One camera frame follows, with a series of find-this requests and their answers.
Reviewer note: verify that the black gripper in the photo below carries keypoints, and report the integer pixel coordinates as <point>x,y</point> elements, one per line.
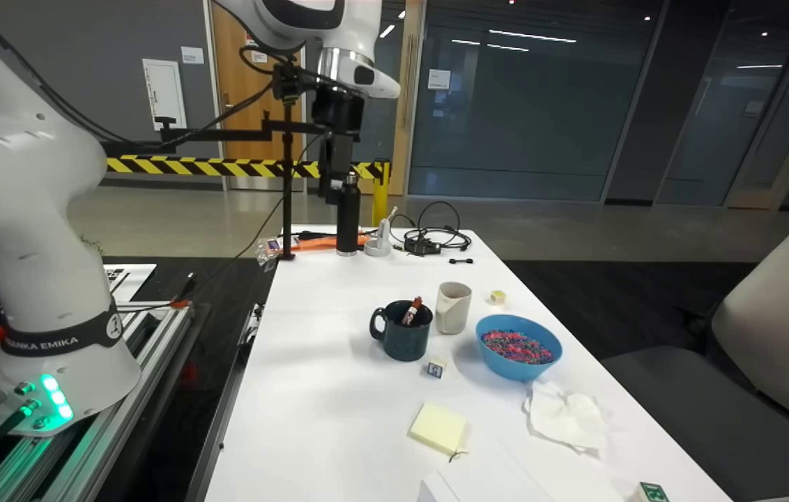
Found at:
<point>337,155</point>

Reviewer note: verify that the white napkin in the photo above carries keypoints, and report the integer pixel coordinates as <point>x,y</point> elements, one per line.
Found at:
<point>562,415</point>

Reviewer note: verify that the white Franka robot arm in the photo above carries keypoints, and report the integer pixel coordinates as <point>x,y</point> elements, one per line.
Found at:
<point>19,185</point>

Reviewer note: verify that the black water bottle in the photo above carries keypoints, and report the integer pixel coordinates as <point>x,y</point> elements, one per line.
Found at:
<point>345,223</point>

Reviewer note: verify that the orange tool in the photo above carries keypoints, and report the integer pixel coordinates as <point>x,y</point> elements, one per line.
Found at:
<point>319,241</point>

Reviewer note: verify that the yellow black striped barrier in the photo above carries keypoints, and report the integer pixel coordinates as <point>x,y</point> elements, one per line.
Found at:
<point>227,169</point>

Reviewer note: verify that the wooden door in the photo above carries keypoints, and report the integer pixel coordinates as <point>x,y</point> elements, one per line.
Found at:
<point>235,102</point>

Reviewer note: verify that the black marker pen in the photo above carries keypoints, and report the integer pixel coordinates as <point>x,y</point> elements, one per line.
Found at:
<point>460,261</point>

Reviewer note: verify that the red white marker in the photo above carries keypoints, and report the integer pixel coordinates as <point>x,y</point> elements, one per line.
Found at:
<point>411,309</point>

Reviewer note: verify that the dark teal mug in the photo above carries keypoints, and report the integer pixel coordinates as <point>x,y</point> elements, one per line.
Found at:
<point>403,344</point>

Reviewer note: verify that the white paper cup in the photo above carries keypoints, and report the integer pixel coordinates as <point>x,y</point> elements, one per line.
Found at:
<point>451,316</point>

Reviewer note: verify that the small tape roll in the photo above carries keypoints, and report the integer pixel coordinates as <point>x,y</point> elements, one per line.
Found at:
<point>497,297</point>

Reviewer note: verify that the blue plastic bowl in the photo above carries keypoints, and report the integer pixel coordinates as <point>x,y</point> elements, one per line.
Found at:
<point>497,364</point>

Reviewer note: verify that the colourful candy pieces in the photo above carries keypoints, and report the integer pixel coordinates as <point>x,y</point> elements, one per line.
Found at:
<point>516,347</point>

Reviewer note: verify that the yellow sticky note pad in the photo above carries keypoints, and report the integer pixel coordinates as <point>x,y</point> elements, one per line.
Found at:
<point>439,426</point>

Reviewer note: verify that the small green box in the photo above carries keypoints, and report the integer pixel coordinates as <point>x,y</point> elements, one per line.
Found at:
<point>651,491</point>

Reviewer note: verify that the grey office chair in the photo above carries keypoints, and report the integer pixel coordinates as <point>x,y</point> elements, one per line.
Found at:
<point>785,316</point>

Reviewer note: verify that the white wall panel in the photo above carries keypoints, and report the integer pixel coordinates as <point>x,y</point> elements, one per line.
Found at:
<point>163,92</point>

